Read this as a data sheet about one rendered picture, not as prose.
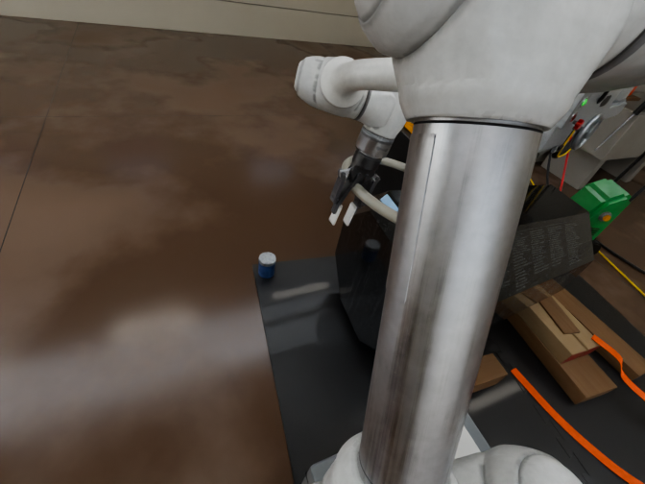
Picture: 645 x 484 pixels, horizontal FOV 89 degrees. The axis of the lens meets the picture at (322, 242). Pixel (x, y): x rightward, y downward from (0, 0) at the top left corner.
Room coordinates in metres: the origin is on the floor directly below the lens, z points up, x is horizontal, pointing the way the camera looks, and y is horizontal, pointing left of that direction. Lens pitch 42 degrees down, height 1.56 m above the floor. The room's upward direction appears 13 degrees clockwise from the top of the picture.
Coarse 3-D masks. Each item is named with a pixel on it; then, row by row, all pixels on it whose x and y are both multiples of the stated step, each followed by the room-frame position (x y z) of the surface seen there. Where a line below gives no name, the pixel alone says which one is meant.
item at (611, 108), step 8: (600, 96) 1.47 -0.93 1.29; (608, 96) 1.54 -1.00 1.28; (616, 96) 1.65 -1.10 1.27; (592, 104) 1.45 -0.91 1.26; (600, 104) 1.53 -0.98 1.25; (608, 104) 1.61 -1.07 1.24; (616, 104) 1.77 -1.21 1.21; (624, 104) 1.83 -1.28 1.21; (584, 112) 1.43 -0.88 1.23; (592, 112) 1.51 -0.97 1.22; (600, 112) 1.60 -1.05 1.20; (608, 112) 1.69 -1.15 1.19; (616, 112) 1.81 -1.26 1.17; (560, 144) 1.47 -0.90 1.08; (552, 152) 1.46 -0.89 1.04
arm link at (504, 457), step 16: (496, 448) 0.18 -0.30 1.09; (512, 448) 0.18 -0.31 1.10; (528, 448) 0.19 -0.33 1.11; (464, 464) 0.16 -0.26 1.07; (480, 464) 0.16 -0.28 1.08; (496, 464) 0.16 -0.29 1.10; (512, 464) 0.16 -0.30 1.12; (528, 464) 0.16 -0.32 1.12; (544, 464) 0.16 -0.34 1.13; (560, 464) 0.17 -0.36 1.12; (464, 480) 0.14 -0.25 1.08; (480, 480) 0.14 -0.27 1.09; (496, 480) 0.14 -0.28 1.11; (512, 480) 0.14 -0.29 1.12; (528, 480) 0.14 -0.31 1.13; (544, 480) 0.14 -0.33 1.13; (560, 480) 0.15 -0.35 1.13; (576, 480) 0.15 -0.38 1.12
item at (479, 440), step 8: (464, 424) 0.33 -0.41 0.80; (472, 424) 0.33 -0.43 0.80; (472, 432) 0.32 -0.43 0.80; (480, 432) 0.32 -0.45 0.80; (480, 440) 0.30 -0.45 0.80; (480, 448) 0.29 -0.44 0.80; (488, 448) 0.29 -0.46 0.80; (336, 456) 0.21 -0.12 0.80; (320, 464) 0.19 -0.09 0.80; (328, 464) 0.19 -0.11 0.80; (304, 472) 0.18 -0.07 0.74; (312, 472) 0.17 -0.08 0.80; (320, 472) 0.18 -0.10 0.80; (304, 480) 0.18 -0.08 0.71; (312, 480) 0.16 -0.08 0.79; (320, 480) 0.16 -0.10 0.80
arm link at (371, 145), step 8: (360, 136) 0.81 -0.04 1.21; (368, 136) 0.80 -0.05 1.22; (376, 136) 0.79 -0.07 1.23; (360, 144) 0.80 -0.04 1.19; (368, 144) 0.79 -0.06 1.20; (376, 144) 0.79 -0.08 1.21; (384, 144) 0.79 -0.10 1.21; (368, 152) 0.78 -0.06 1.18; (376, 152) 0.79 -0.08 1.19; (384, 152) 0.80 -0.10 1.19
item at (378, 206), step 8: (384, 160) 1.12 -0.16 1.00; (392, 160) 1.14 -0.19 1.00; (344, 168) 0.89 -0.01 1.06; (400, 168) 1.14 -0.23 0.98; (360, 184) 0.80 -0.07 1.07; (360, 192) 0.77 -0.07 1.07; (368, 192) 0.77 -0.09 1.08; (368, 200) 0.74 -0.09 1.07; (376, 200) 0.74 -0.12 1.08; (376, 208) 0.72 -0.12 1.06; (384, 208) 0.72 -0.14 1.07; (392, 208) 0.72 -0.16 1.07; (384, 216) 0.71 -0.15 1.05; (392, 216) 0.70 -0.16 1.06
